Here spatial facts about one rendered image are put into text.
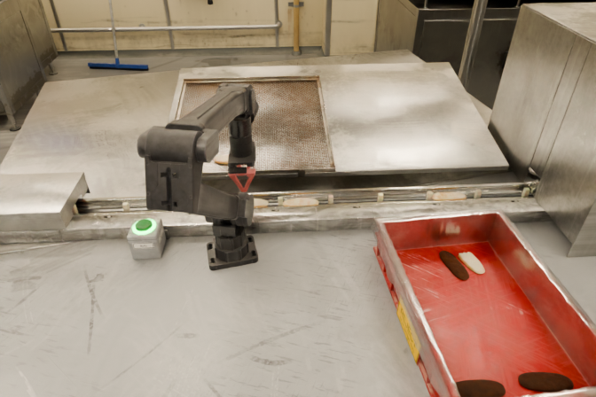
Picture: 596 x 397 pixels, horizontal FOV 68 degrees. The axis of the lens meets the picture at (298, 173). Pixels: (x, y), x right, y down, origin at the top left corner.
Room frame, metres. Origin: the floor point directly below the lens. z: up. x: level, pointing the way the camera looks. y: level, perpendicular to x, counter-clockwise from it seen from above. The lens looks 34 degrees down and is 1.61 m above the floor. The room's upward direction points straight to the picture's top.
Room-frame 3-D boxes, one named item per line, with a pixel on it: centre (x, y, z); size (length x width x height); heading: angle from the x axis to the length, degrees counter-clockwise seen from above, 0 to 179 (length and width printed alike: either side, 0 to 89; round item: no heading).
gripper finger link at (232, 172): (0.94, 0.14, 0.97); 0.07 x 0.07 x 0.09; 4
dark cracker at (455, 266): (0.76, -0.38, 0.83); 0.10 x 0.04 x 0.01; 19
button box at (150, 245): (0.82, 0.38, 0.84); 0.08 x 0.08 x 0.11; 4
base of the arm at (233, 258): (0.80, 0.16, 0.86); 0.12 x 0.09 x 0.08; 105
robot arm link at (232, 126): (0.97, 0.14, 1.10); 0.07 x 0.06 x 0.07; 173
